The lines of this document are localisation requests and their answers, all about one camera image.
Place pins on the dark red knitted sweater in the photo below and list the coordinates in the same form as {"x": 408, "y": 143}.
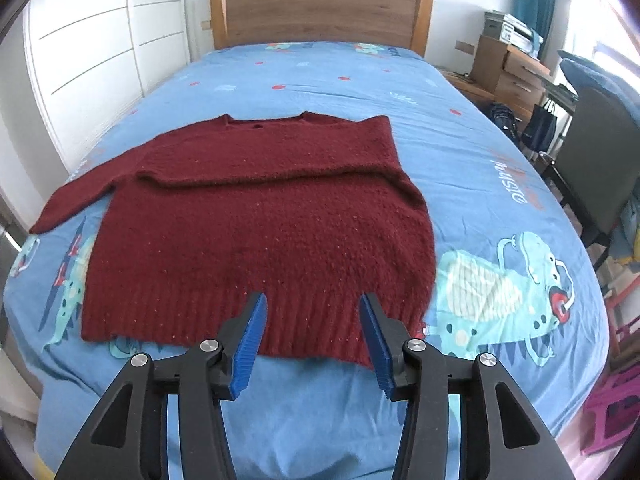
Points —
{"x": 260, "y": 210}

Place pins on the wooden nightstand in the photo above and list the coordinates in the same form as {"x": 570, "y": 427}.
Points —
{"x": 465, "y": 85}

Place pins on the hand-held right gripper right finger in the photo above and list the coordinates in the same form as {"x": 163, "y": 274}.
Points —
{"x": 378, "y": 351}

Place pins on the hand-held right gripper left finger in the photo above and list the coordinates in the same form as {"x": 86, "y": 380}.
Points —
{"x": 248, "y": 346}

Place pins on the blue cloth on chair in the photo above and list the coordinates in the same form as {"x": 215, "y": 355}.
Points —
{"x": 600, "y": 72}

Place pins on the wooden headboard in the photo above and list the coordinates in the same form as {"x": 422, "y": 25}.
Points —
{"x": 320, "y": 15}

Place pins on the dark grey chair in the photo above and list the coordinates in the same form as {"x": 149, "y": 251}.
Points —
{"x": 600, "y": 160}

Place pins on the white wardrobe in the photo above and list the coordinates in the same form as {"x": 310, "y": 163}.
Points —
{"x": 90, "y": 35}

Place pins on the cardboard box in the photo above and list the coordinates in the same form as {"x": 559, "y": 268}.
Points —
{"x": 487, "y": 62}

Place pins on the blue printed bed sheet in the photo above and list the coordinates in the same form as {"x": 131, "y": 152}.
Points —
{"x": 450, "y": 160}

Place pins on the teal curtain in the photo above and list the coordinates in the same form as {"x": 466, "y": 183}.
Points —
{"x": 532, "y": 0}

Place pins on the cardboard boxes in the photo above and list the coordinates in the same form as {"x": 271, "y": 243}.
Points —
{"x": 522, "y": 77}

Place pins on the black bag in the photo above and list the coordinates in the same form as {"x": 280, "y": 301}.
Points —
{"x": 539, "y": 127}

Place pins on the pink plastic stool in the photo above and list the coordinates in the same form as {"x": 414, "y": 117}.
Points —
{"x": 612, "y": 400}

